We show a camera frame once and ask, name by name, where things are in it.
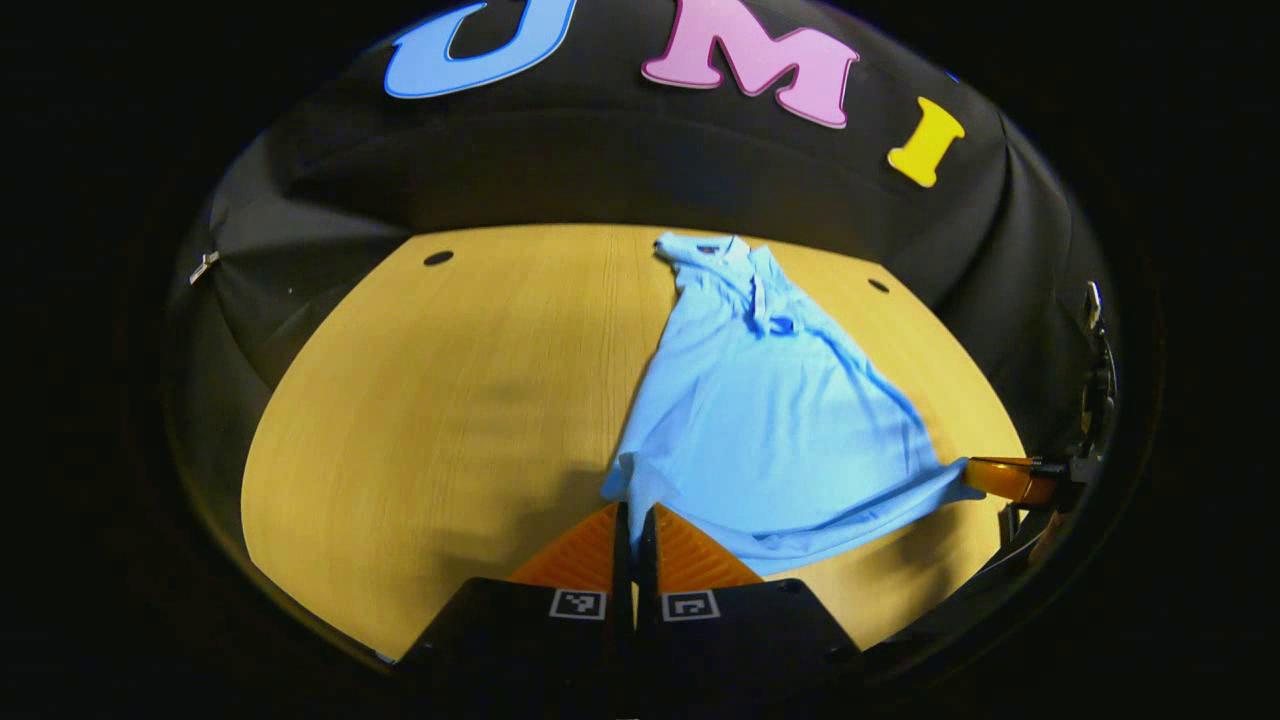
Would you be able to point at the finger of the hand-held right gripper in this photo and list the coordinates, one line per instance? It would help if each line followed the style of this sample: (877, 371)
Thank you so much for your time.
(1010, 478)

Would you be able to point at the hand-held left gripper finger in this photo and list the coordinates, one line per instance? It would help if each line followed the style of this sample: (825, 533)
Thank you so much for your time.
(622, 600)
(647, 600)

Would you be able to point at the light blue T-shirt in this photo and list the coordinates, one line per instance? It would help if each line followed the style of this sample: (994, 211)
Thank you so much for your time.
(770, 420)

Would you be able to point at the black backdrop cloth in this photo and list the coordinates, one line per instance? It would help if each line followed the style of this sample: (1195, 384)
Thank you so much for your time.
(650, 170)

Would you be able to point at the silver cloth clip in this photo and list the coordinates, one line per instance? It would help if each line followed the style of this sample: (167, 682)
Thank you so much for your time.
(203, 265)

